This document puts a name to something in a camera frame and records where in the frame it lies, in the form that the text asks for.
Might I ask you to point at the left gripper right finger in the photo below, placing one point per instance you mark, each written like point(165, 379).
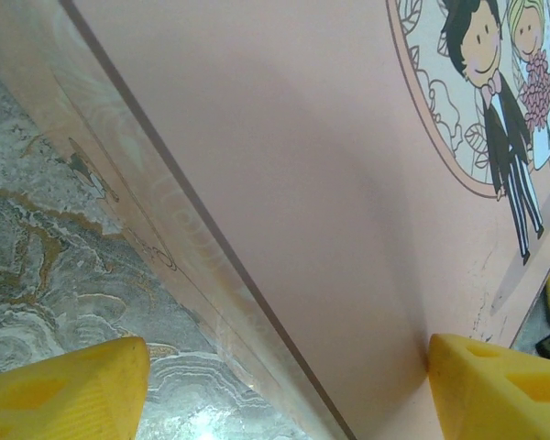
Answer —
point(495, 394)

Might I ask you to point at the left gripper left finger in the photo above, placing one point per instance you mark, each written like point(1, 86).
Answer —
point(64, 394)

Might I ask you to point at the pink box with cartoon couple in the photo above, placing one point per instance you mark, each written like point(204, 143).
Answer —
point(302, 183)

